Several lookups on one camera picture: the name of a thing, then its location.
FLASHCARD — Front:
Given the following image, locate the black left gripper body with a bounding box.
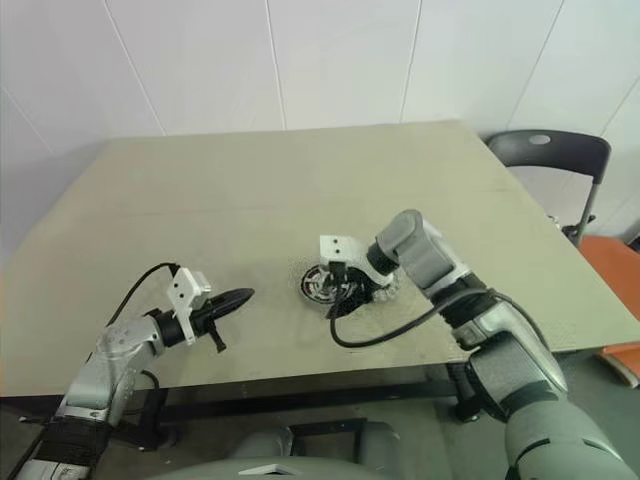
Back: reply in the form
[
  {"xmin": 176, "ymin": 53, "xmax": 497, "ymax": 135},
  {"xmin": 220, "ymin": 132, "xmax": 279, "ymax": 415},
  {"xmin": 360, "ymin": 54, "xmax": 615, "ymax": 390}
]
[{"xmin": 191, "ymin": 295, "xmax": 229, "ymax": 354}]

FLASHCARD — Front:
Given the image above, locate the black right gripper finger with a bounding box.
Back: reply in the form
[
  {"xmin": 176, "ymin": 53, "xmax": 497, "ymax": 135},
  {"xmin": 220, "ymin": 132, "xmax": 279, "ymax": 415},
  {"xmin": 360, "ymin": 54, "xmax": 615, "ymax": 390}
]
[
  {"xmin": 324, "ymin": 292, "xmax": 347, "ymax": 320},
  {"xmin": 349, "ymin": 287, "xmax": 376, "ymax": 315}
]

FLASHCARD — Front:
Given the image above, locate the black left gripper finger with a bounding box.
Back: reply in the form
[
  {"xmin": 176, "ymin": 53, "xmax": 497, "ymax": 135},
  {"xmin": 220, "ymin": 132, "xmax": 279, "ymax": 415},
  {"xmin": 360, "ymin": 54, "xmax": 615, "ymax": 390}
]
[
  {"xmin": 209, "ymin": 294, "xmax": 251, "ymax": 317},
  {"xmin": 212, "ymin": 287, "xmax": 255, "ymax": 304}
]

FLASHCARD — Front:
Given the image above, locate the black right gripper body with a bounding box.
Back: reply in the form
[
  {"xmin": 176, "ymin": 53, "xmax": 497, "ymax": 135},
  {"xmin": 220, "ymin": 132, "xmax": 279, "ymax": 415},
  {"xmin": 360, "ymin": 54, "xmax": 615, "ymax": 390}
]
[{"xmin": 327, "ymin": 259, "xmax": 374, "ymax": 302}]

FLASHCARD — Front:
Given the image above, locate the copper-wound motor stator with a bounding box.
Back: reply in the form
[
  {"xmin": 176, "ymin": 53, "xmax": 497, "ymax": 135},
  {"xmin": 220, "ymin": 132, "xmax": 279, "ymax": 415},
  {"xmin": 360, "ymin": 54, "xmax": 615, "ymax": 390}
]
[{"xmin": 299, "ymin": 264, "xmax": 351, "ymax": 307}]

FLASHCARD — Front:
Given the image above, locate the grey rounded shape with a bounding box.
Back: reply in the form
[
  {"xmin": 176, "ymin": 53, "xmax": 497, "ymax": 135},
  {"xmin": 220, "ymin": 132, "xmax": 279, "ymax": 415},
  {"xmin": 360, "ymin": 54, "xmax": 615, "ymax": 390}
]
[{"xmin": 227, "ymin": 426, "xmax": 296, "ymax": 466}]

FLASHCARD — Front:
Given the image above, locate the grey robot torso front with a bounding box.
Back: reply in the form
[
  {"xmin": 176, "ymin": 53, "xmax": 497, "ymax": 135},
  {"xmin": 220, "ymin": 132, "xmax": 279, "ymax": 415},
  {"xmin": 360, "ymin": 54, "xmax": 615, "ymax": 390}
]
[{"xmin": 184, "ymin": 448, "xmax": 507, "ymax": 480}]

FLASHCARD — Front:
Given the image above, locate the black plastic chair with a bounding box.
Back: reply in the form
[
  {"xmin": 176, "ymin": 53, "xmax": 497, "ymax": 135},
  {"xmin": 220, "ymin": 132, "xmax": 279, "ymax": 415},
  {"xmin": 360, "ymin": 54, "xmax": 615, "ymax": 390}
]
[{"xmin": 487, "ymin": 129, "xmax": 612, "ymax": 246}]

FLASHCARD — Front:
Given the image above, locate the orange seat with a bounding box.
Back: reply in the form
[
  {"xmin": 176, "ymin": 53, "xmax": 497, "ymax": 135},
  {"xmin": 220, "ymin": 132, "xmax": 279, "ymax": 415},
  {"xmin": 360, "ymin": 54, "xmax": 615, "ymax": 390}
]
[{"xmin": 577, "ymin": 234, "xmax": 640, "ymax": 321}]

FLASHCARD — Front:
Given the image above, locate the orange and white object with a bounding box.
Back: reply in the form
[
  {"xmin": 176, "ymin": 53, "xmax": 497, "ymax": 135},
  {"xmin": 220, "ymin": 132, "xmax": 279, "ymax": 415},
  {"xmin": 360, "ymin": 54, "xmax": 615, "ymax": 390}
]
[{"xmin": 594, "ymin": 339, "xmax": 640, "ymax": 389}]

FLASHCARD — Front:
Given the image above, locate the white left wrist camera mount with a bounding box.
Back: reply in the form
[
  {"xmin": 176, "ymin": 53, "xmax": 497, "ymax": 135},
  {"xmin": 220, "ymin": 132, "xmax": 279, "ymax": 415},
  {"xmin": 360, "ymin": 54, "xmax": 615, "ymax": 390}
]
[{"xmin": 167, "ymin": 267, "xmax": 214, "ymax": 347}]

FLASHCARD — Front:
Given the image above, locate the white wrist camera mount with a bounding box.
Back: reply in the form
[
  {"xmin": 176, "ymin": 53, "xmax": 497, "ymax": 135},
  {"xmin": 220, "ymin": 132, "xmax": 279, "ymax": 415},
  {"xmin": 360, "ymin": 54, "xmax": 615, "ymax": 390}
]
[
  {"xmin": 319, "ymin": 233, "xmax": 396, "ymax": 290},
  {"xmin": 167, "ymin": 267, "xmax": 214, "ymax": 347}
]

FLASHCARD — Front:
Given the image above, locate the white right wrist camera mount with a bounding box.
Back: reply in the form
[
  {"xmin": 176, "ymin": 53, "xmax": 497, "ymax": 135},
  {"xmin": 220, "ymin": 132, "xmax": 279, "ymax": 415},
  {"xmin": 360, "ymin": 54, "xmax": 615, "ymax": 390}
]
[{"xmin": 319, "ymin": 233, "xmax": 396, "ymax": 290}]

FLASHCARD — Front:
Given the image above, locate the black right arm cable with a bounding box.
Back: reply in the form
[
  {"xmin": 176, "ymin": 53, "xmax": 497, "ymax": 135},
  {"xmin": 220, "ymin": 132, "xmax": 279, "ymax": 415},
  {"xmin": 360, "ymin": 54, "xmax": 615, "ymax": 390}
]
[{"xmin": 328, "ymin": 264, "xmax": 539, "ymax": 349}]

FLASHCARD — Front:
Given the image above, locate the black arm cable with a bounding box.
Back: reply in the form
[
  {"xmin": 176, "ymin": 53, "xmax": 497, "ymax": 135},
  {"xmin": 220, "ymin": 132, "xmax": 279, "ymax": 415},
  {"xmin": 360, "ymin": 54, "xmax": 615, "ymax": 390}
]
[
  {"xmin": 107, "ymin": 262, "xmax": 182, "ymax": 325},
  {"xmin": 328, "ymin": 264, "xmax": 539, "ymax": 349}
]

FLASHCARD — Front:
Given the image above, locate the thin black cable loop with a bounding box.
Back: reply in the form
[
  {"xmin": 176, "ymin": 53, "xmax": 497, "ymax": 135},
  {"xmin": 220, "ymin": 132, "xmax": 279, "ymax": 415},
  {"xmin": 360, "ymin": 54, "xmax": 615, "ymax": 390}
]
[{"xmin": 139, "ymin": 368, "xmax": 164, "ymax": 417}]

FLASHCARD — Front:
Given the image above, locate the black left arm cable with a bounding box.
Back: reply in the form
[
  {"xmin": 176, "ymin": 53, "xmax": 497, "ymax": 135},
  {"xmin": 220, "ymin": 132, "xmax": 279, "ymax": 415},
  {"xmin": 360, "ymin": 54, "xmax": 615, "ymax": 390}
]
[{"xmin": 107, "ymin": 262, "xmax": 182, "ymax": 325}]

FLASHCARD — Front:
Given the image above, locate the black table frame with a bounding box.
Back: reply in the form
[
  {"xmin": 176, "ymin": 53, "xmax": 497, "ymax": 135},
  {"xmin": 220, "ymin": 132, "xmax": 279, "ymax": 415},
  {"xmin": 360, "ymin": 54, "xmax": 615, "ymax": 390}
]
[{"xmin": 119, "ymin": 363, "xmax": 485, "ymax": 451}]

